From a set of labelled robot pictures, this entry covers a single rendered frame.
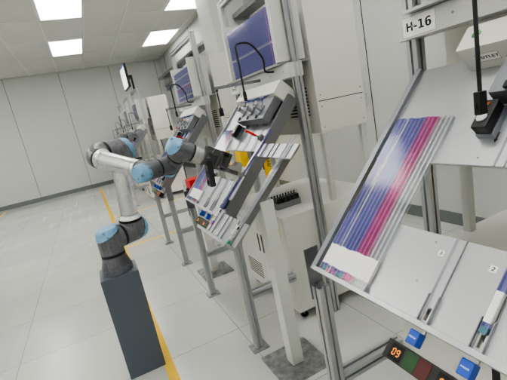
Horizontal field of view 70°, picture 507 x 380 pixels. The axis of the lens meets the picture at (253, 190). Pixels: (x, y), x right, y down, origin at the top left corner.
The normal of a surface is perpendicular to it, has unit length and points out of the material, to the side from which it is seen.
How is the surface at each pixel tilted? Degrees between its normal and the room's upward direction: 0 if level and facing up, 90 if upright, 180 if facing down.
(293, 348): 90
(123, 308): 90
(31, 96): 90
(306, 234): 90
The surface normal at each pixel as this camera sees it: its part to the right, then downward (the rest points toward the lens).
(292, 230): 0.43, 0.11
